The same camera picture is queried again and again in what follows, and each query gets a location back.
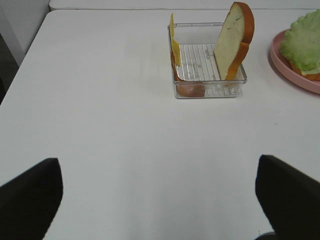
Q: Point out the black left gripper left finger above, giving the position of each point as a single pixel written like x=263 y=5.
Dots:
x=30 y=201

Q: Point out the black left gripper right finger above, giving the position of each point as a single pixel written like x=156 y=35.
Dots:
x=289 y=199

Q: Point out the bread slice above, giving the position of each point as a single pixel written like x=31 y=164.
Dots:
x=234 y=40
x=312 y=75

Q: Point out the bacon strip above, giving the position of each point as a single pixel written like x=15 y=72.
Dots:
x=183 y=89

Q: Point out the green lettuce leaf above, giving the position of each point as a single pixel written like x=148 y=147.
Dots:
x=302 y=42

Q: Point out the yellow cheese slice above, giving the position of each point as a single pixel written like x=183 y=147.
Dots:
x=175 y=46

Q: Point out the pink round plate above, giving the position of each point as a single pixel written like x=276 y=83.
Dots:
x=284 y=68

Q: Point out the left clear plastic tray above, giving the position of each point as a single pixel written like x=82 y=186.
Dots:
x=198 y=63

